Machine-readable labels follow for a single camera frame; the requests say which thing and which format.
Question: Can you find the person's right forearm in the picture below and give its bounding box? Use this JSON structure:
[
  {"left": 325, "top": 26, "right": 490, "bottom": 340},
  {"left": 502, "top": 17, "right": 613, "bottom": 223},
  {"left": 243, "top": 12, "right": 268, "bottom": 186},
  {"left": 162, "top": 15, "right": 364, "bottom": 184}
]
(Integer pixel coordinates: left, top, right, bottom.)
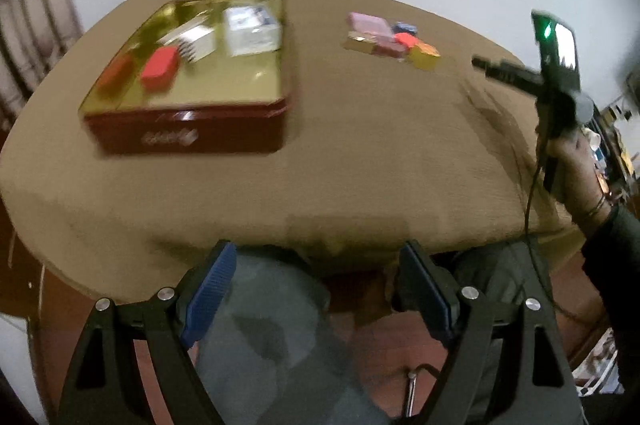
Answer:
[{"left": 579, "top": 204, "right": 640, "bottom": 425}]

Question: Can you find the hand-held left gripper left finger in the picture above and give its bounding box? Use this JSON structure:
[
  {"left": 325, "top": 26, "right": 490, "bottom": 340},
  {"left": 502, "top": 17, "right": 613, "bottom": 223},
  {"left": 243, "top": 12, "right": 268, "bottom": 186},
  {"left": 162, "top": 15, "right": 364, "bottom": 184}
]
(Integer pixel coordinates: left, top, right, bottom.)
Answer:
[{"left": 57, "top": 239, "right": 238, "bottom": 425}]

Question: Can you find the person's right hand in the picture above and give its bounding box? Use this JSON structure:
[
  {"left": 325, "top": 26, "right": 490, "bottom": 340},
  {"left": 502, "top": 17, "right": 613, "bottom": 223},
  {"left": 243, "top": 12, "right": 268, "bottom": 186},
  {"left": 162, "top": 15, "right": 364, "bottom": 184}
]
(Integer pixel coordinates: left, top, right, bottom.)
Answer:
[{"left": 536, "top": 128, "right": 614, "bottom": 233}]

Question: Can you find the brown gold box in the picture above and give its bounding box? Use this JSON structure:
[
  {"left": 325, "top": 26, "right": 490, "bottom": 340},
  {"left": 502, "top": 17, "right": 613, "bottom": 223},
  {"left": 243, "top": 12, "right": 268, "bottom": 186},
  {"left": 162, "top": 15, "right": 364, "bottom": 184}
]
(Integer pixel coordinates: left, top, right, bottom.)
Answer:
[{"left": 346, "top": 32, "right": 377, "bottom": 54}]

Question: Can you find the brown tablecloth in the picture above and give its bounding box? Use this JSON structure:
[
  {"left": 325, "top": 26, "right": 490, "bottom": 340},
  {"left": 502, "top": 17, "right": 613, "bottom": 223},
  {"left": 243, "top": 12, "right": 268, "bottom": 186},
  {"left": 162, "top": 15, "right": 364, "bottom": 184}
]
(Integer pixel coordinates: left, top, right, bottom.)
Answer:
[{"left": 0, "top": 0, "right": 581, "bottom": 306}]

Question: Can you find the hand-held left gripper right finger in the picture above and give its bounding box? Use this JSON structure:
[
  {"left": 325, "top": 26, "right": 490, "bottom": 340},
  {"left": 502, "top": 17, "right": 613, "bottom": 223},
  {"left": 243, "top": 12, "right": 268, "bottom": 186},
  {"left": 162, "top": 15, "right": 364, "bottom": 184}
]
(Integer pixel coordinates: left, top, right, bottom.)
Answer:
[{"left": 391, "top": 239, "right": 587, "bottom": 425}]

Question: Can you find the striped curtain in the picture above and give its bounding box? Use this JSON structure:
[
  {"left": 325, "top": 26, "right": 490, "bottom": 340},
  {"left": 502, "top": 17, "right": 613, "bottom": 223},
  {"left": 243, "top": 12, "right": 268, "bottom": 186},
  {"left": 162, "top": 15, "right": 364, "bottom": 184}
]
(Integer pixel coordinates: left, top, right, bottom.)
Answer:
[{"left": 0, "top": 0, "right": 85, "bottom": 136}]

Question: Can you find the black cable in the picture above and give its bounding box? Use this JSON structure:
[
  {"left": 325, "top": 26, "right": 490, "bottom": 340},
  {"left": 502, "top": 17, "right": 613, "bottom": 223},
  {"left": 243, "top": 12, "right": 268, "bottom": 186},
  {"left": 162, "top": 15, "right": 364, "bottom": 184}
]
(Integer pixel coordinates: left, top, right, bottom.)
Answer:
[{"left": 523, "top": 140, "right": 608, "bottom": 325}]

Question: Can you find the metal chair part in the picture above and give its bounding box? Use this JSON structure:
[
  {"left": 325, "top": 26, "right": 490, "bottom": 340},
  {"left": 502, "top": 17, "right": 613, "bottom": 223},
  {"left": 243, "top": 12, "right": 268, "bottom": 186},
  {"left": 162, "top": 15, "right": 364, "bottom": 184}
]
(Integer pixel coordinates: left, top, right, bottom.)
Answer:
[{"left": 402, "top": 362, "right": 443, "bottom": 419}]

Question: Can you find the yellow small box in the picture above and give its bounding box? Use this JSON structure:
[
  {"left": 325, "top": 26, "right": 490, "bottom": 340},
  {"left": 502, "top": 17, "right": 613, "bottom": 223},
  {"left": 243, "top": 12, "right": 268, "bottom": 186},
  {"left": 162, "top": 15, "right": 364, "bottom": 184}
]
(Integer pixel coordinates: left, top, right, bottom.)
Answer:
[{"left": 409, "top": 42, "right": 442, "bottom": 70}]

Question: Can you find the person's left leg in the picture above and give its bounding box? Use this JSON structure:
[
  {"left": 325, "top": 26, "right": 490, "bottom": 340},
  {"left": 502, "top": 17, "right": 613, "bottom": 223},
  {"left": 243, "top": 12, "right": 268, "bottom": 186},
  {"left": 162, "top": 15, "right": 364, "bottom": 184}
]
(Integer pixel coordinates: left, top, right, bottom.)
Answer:
[{"left": 192, "top": 245, "right": 392, "bottom": 425}]

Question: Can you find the red small box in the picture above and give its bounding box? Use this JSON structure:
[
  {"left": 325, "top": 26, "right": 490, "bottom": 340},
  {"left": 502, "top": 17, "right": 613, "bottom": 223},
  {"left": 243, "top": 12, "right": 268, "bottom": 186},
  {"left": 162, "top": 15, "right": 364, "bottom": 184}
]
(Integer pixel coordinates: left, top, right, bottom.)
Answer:
[{"left": 139, "top": 46, "right": 181, "bottom": 92}]

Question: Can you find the orange-red flat box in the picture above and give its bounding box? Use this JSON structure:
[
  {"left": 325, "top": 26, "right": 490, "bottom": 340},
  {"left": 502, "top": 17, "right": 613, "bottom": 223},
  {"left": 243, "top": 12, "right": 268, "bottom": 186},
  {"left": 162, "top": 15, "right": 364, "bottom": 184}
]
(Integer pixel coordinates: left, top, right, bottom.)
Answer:
[{"left": 96, "top": 54, "right": 135, "bottom": 98}]

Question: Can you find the white striped box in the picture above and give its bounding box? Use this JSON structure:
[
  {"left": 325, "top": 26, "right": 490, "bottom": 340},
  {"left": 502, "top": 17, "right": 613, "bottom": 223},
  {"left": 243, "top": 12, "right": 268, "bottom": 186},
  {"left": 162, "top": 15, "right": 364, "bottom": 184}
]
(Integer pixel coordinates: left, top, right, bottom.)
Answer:
[{"left": 159, "top": 16, "right": 217, "bottom": 63}]

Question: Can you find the dark pink box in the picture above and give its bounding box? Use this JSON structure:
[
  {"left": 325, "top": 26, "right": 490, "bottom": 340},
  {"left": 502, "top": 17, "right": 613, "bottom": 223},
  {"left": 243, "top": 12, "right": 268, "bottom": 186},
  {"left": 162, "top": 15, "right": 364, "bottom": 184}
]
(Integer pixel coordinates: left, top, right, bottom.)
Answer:
[{"left": 372, "top": 36, "right": 408, "bottom": 58}]

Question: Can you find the cluttered shelf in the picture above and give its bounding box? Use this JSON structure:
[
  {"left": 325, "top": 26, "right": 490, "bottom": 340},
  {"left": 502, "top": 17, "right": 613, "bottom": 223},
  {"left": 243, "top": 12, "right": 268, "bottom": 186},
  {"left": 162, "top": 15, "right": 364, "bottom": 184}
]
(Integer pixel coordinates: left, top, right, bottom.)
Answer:
[{"left": 582, "top": 70, "right": 640, "bottom": 188}]

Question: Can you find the red and gold tin box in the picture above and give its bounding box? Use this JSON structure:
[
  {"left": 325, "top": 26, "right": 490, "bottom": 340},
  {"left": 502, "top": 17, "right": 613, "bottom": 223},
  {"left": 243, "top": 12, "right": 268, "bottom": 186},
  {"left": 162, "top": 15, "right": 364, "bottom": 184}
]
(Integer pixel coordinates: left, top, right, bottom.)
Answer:
[{"left": 78, "top": 0, "right": 292, "bottom": 157}]

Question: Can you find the thin bracelet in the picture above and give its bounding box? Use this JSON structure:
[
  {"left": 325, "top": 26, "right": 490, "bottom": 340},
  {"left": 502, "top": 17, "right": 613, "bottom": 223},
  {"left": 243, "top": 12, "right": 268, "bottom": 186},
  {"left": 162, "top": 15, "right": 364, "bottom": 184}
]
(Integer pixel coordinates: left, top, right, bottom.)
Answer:
[{"left": 574, "top": 195, "right": 615, "bottom": 224}]

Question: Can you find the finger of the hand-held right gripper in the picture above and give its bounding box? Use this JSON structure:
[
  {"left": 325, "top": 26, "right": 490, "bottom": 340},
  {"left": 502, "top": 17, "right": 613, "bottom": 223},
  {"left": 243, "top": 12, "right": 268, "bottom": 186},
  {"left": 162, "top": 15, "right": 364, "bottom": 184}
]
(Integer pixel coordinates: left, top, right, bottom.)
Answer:
[{"left": 471, "top": 56, "right": 543, "bottom": 97}]

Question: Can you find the white and blue box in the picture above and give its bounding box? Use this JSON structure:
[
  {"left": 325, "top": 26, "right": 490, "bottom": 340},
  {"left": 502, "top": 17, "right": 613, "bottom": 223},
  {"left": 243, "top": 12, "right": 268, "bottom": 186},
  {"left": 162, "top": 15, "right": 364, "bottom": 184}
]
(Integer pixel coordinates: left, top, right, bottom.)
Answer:
[{"left": 222, "top": 4, "right": 281, "bottom": 57}]

